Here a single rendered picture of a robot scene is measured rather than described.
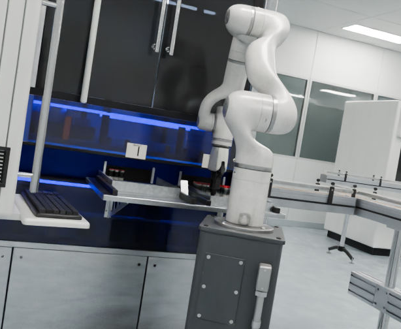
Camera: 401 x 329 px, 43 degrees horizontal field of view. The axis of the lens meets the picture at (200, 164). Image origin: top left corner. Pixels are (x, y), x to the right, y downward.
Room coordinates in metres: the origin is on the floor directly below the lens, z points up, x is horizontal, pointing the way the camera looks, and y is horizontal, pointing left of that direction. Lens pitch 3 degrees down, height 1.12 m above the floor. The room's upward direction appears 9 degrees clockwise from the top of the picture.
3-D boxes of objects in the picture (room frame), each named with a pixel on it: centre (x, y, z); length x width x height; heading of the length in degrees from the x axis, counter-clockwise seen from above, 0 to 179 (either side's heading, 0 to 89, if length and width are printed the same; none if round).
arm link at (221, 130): (2.08, -0.07, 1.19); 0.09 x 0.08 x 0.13; 101
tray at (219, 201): (2.05, -0.12, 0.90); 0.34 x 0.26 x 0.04; 20
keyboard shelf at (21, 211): (1.70, 0.53, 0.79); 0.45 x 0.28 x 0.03; 26
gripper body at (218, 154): (2.08, -0.07, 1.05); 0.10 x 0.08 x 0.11; 20
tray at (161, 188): (2.04, 0.24, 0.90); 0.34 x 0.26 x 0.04; 20
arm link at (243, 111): (1.60, -0.13, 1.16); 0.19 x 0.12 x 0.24; 101
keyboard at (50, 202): (1.72, 0.49, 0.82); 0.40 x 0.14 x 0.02; 26
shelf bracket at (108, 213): (1.93, 0.29, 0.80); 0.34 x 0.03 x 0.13; 20
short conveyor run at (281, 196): (2.58, -0.49, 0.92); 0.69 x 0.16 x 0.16; 110
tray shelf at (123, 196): (2.03, 0.06, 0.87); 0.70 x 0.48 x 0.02; 110
